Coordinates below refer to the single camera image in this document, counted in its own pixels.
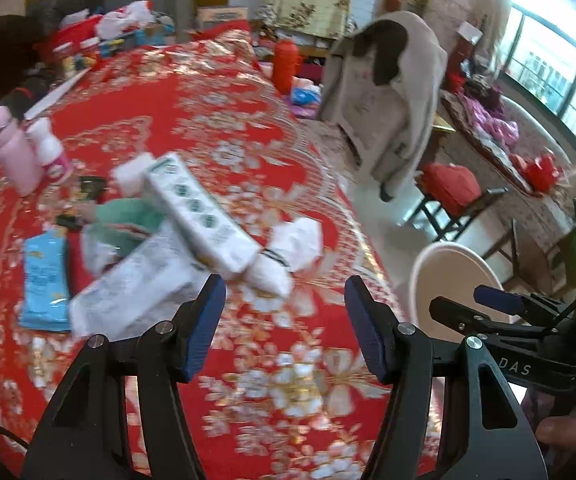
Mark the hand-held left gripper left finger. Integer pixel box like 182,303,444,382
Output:
20,274,227,480

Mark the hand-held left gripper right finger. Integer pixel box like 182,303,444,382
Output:
344,275,551,480

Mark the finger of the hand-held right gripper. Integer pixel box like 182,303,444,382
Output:
429,296,553,343
474,284,576,328

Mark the white trash bin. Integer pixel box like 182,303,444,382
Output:
408,241,503,341

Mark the white tissue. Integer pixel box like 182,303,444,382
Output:
245,217,325,296

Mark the green sock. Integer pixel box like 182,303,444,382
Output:
80,197,169,261

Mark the blue snack packet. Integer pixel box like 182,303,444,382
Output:
18,230,76,333

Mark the person's right hand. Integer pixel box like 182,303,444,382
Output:
538,410,576,480

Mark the wooden stool with red cushion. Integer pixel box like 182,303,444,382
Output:
408,162,509,243

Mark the white tissue pack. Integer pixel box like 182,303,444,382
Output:
110,151,179,198

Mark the black snack packet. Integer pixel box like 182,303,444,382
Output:
55,176,109,233

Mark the pile of pink clothes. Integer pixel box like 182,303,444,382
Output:
460,92,518,146

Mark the grey fleece coat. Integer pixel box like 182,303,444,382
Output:
320,10,448,203

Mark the red floral tablecloth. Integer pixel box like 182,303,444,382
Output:
0,30,446,480

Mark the floral upholstered chair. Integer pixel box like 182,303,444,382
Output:
318,10,448,203

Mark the white bottle with pink label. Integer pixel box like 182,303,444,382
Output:
25,117,75,186

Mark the blue plastic packet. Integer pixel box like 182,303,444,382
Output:
290,82,321,106

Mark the window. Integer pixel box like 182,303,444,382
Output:
498,5,576,146

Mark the red thermos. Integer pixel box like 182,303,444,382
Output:
272,40,303,95

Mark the black padded cloth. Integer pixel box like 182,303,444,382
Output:
5,67,69,116

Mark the cardboard box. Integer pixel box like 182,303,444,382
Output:
197,6,249,31

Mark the red plastic tray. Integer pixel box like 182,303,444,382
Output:
38,15,104,61

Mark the white and red plastic bag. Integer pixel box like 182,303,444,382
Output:
97,1,155,38

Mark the yellow floral cloth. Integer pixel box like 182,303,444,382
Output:
263,0,353,38

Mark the dark plastic bag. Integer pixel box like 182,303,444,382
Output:
28,0,104,36

